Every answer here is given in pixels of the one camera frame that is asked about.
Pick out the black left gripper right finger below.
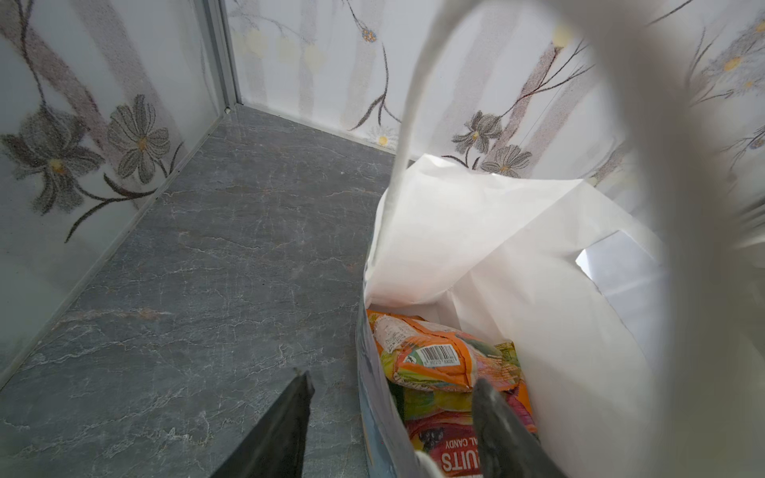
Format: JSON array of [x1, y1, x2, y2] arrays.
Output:
[[472, 378, 565, 478]]

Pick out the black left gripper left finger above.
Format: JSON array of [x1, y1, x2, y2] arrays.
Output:
[[211, 372, 315, 478]]

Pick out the red orange Fox's candy packet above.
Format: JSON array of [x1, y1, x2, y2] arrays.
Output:
[[401, 381, 539, 478]]

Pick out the pink Fox's candy packet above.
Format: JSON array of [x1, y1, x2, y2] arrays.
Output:
[[367, 310, 522, 392]]

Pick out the floral white paper bag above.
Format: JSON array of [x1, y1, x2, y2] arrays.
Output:
[[364, 1, 764, 477]]

